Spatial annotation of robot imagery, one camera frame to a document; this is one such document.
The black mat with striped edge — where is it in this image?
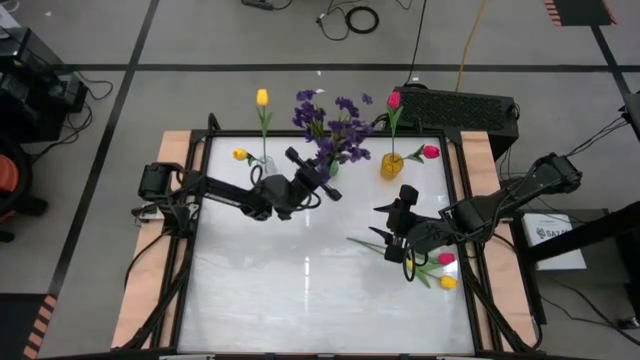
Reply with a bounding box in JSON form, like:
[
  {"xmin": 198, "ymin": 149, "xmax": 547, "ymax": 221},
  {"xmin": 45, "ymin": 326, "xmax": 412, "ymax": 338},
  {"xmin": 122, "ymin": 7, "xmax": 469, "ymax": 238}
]
[
  {"xmin": 0, "ymin": 292, "xmax": 59, "ymax": 360},
  {"xmin": 543, "ymin": 0, "xmax": 617, "ymax": 27}
]

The purple artificial flower sprig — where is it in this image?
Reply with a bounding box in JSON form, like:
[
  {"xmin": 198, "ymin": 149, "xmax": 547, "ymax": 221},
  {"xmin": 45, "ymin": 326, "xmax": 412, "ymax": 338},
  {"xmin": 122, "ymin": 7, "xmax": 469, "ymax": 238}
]
[
  {"xmin": 327, "ymin": 92, "xmax": 376, "ymax": 146},
  {"xmin": 291, "ymin": 88, "xmax": 329, "ymax": 144},
  {"xmin": 312, "ymin": 132, "xmax": 374, "ymax": 182}
]

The orange and black shop vacuum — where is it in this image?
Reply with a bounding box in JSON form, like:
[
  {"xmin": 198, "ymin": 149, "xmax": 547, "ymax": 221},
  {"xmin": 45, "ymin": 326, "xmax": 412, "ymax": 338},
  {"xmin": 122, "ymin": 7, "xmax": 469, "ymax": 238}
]
[{"xmin": 0, "ymin": 134, "xmax": 50, "ymax": 245}]

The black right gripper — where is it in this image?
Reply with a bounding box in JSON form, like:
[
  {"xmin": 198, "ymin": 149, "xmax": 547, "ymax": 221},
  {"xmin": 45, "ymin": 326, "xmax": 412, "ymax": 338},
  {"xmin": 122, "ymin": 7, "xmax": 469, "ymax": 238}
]
[{"xmin": 368, "ymin": 184, "xmax": 446, "ymax": 264}]

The light wooden side board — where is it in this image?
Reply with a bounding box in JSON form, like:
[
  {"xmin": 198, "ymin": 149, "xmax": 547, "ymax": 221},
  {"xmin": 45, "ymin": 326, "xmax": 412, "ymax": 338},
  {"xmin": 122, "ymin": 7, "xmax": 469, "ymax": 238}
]
[
  {"xmin": 110, "ymin": 129, "xmax": 207, "ymax": 351},
  {"xmin": 446, "ymin": 130, "xmax": 540, "ymax": 351}
]

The long black cable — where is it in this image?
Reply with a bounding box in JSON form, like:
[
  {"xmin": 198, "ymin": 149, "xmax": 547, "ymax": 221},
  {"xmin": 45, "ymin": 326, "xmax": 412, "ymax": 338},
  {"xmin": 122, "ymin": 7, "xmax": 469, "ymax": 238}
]
[{"xmin": 403, "ymin": 0, "xmax": 429, "ymax": 86}]

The coiled black cable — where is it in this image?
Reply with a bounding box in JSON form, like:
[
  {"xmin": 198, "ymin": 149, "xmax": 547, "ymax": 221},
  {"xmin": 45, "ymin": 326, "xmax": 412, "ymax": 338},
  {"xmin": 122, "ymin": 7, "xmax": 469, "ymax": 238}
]
[{"xmin": 344, "ymin": 5, "xmax": 381, "ymax": 35}]

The long yellow cable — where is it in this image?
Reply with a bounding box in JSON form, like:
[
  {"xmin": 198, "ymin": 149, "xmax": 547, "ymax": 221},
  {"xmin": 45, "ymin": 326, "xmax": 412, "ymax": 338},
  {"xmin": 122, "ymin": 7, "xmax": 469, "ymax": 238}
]
[{"xmin": 454, "ymin": 0, "xmax": 489, "ymax": 94}]

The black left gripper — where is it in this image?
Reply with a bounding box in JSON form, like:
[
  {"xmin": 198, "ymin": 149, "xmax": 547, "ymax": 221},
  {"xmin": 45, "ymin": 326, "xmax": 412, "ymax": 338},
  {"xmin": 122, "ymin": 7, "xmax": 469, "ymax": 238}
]
[{"xmin": 284, "ymin": 146, "xmax": 344, "ymax": 209}]

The yellow glass vase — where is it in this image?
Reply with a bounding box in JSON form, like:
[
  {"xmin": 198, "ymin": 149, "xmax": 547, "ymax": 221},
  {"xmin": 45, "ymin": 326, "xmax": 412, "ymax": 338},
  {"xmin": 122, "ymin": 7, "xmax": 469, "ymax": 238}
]
[{"xmin": 379, "ymin": 152, "xmax": 405, "ymax": 182}]

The black side stand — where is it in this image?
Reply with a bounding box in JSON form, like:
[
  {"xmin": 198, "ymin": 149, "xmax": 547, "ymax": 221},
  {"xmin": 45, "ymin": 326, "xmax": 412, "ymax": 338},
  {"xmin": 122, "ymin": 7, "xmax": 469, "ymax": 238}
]
[{"xmin": 512, "ymin": 199, "xmax": 640, "ymax": 326}]

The red artificial tulip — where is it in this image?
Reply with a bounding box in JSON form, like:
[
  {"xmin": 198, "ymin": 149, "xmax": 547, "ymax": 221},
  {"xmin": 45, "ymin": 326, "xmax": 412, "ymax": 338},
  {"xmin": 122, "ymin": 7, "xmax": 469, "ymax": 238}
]
[
  {"xmin": 346, "ymin": 237, "xmax": 457, "ymax": 267},
  {"xmin": 385, "ymin": 89, "xmax": 405, "ymax": 157},
  {"xmin": 399, "ymin": 143, "xmax": 442, "ymax": 165}
]

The white printed paper sheet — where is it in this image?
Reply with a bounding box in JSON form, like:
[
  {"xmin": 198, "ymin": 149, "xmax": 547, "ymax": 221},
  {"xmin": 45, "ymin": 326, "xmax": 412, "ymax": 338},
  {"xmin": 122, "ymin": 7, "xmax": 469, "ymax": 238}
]
[{"xmin": 522, "ymin": 212, "xmax": 589, "ymax": 271}]

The black cable with plug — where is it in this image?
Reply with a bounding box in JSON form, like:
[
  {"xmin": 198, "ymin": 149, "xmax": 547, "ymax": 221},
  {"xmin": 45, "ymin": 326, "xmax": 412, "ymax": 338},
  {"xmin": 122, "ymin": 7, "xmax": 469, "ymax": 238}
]
[{"xmin": 315, "ymin": 0, "xmax": 351, "ymax": 42}]

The black perforated computer case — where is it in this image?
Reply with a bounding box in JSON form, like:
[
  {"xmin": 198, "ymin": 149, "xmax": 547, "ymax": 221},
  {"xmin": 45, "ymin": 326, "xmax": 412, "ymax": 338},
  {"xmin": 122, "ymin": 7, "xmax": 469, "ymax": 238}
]
[{"xmin": 394, "ymin": 84, "xmax": 521, "ymax": 162}]

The black computer tower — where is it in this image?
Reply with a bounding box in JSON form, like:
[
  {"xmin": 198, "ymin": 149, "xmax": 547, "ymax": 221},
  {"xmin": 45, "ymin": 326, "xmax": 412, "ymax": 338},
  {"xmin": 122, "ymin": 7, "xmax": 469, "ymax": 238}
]
[
  {"xmin": 0, "ymin": 27, "xmax": 64, "ymax": 81},
  {"xmin": 0, "ymin": 69, "xmax": 90, "ymax": 144}
]

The clear ribbed glass vase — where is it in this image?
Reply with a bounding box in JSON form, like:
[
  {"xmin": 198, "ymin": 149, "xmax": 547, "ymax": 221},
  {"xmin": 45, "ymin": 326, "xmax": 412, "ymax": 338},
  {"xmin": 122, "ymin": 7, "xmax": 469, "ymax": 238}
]
[{"xmin": 257, "ymin": 154, "xmax": 278, "ymax": 176}]

